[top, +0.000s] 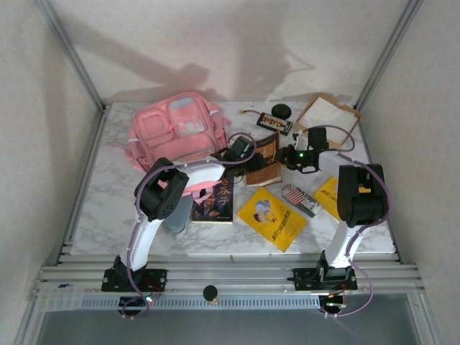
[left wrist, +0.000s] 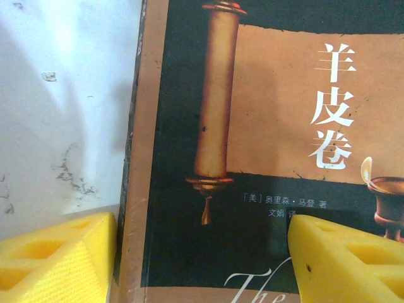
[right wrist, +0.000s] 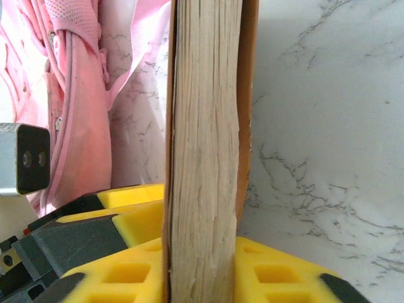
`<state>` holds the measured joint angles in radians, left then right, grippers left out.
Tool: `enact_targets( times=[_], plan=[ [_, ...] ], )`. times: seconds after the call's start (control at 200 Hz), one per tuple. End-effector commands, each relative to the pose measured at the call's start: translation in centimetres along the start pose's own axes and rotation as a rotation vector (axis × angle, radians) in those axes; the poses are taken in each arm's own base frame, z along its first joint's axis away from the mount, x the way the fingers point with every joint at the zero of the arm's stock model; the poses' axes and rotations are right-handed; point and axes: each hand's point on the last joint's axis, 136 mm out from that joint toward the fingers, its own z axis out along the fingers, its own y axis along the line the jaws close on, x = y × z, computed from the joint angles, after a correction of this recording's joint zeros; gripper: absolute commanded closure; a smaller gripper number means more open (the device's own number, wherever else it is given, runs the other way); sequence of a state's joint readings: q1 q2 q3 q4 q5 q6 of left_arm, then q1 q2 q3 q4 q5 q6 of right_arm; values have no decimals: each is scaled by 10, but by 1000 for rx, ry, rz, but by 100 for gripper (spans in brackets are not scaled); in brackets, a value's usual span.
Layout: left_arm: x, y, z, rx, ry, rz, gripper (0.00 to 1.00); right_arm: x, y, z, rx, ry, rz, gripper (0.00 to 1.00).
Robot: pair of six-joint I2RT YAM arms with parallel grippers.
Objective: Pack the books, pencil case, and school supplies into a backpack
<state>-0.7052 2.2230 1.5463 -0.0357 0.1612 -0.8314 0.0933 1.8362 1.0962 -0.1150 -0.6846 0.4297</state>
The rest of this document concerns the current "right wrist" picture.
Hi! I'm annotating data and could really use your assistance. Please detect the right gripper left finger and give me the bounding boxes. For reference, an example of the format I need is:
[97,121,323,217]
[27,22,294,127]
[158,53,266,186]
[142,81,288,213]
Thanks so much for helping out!
[47,236,165,303]

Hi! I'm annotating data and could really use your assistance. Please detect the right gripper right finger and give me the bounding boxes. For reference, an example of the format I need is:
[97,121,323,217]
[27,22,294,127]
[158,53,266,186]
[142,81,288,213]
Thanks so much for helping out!
[233,236,371,303]

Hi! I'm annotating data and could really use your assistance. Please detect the brown cover book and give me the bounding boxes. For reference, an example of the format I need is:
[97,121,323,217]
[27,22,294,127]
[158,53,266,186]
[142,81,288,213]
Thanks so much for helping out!
[160,0,260,303]

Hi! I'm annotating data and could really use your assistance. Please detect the pink backpack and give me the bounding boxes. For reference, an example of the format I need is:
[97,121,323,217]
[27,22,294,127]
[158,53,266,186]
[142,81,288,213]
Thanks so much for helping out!
[0,0,172,219]

